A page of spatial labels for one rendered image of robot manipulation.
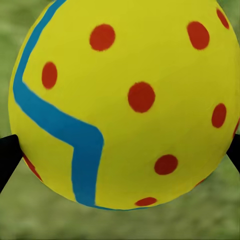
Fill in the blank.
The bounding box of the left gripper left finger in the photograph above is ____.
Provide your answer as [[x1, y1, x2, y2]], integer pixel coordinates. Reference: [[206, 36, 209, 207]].
[[0, 134, 23, 193]]

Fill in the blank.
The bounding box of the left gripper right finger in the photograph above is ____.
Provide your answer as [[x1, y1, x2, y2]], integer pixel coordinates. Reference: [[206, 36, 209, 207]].
[[226, 134, 240, 172]]

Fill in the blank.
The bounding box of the easter egg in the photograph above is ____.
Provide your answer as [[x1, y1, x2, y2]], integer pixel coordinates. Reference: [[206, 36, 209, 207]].
[[8, 0, 240, 211]]

